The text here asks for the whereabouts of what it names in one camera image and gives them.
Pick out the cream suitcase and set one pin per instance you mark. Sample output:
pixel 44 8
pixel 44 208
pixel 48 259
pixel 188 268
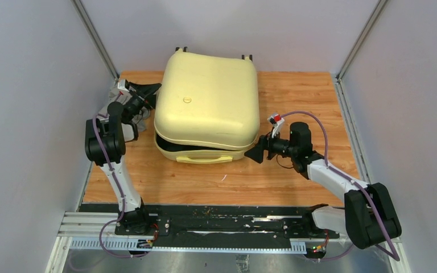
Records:
pixel 207 108

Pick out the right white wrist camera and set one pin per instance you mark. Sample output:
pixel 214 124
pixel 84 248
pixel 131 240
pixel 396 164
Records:
pixel 277 121

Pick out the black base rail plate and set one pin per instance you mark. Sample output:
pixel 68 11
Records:
pixel 232 227

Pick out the grey crumpled cloth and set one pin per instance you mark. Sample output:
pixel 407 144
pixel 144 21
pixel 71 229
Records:
pixel 118 95

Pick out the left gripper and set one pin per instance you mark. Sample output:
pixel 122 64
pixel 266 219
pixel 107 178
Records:
pixel 147 91

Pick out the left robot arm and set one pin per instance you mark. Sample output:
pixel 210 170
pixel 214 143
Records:
pixel 120 121

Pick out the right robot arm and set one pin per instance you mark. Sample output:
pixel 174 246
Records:
pixel 368 216

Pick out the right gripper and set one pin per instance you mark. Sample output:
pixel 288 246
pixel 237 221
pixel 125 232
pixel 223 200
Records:
pixel 265 143

